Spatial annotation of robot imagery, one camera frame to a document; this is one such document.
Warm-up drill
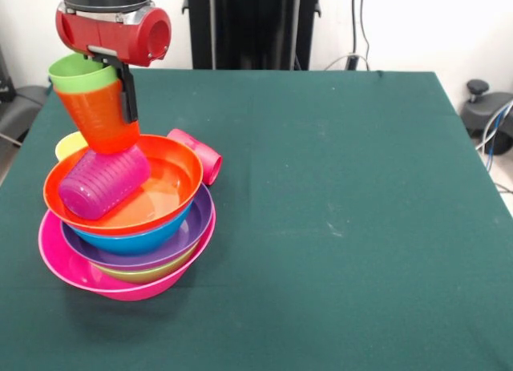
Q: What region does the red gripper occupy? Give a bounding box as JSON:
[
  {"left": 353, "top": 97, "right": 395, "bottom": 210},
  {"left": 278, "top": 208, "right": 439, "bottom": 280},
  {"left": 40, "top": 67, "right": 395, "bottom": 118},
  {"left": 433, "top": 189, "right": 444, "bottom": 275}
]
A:
[{"left": 55, "top": 5, "right": 173, "bottom": 123}]

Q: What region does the orange cup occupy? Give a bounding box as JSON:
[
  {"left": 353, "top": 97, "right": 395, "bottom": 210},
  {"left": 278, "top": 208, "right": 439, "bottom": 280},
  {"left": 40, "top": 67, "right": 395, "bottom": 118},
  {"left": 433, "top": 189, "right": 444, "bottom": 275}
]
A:
[{"left": 54, "top": 78, "right": 142, "bottom": 155}]

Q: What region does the green cup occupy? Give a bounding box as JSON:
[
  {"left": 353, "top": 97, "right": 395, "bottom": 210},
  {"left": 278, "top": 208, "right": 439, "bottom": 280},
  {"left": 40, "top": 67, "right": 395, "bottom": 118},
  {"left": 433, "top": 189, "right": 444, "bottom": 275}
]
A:
[{"left": 48, "top": 53, "right": 122, "bottom": 94}]

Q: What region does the purple cup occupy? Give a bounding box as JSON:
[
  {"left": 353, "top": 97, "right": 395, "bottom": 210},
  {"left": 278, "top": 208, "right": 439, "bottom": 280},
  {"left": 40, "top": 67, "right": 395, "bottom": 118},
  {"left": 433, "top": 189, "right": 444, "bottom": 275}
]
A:
[{"left": 58, "top": 145, "right": 152, "bottom": 221}]

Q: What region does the orange bowl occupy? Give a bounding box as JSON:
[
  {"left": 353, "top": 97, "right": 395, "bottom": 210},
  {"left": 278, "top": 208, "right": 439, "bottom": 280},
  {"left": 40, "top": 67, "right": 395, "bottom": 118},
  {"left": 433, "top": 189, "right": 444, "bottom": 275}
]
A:
[{"left": 42, "top": 134, "right": 204, "bottom": 236}]

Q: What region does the red cup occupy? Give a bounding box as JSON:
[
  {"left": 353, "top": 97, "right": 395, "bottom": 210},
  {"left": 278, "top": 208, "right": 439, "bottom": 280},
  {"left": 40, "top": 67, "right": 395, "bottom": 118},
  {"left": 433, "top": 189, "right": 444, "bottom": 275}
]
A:
[{"left": 166, "top": 128, "right": 224, "bottom": 187}]

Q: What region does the purple bowl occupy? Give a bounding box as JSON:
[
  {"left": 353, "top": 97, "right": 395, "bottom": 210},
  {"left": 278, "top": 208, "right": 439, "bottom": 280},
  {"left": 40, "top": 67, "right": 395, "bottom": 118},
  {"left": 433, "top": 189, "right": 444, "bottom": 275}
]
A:
[{"left": 60, "top": 185, "right": 213, "bottom": 272}]

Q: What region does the blue bowl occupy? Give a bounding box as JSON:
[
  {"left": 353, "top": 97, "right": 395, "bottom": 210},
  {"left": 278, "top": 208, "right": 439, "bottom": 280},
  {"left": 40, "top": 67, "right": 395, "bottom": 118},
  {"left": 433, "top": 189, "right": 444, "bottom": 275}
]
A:
[{"left": 70, "top": 204, "right": 194, "bottom": 256}]

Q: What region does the pink bowl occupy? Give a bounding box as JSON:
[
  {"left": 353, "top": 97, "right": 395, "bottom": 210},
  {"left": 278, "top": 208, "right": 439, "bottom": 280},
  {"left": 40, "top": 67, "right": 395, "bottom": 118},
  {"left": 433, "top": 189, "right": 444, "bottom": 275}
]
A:
[{"left": 38, "top": 202, "right": 217, "bottom": 301}]

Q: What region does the green bowl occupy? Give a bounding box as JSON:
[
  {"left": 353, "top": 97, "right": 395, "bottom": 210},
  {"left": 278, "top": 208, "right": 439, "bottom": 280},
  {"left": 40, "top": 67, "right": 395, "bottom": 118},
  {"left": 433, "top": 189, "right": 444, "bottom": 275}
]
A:
[{"left": 94, "top": 242, "right": 200, "bottom": 284}]

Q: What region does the yellow cup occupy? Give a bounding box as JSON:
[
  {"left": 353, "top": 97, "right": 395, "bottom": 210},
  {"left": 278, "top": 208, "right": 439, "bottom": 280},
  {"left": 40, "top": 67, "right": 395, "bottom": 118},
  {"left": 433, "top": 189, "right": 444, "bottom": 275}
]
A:
[{"left": 55, "top": 131, "right": 89, "bottom": 162}]

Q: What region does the black equipment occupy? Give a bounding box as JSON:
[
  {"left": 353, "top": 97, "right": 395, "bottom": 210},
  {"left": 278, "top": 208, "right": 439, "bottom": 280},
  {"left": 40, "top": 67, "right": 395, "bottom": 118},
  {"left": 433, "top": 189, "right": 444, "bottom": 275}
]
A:
[{"left": 0, "top": 46, "right": 51, "bottom": 147}]

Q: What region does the dark green tablecloth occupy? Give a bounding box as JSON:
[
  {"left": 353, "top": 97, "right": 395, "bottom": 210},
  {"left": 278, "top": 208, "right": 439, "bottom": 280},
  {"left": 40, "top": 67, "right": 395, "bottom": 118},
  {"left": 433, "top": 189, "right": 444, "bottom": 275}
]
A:
[{"left": 0, "top": 67, "right": 513, "bottom": 371}]

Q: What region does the black cable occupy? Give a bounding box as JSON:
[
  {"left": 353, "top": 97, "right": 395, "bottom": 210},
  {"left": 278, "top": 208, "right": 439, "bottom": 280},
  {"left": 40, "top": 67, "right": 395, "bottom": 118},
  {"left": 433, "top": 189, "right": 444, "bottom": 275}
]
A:
[
  {"left": 351, "top": 0, "right": 358, "bottom": 58},
  {"left": 359, "top": 0, "right": 371, "bottom": 71}
]

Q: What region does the grey cable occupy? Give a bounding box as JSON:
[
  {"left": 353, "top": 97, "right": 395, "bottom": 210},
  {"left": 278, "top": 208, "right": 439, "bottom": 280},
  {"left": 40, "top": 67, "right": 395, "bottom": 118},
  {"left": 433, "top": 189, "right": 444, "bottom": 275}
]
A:
[{"left": 475, "top": 100, "right": 513, "bottom": 151}]

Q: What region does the blue cable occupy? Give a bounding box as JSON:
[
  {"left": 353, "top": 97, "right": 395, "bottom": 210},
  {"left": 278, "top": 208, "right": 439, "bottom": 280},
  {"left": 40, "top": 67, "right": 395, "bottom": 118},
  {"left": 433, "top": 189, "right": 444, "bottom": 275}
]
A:
[{"left": 485, "top": 101, "right": 508, "bottom": 159}]

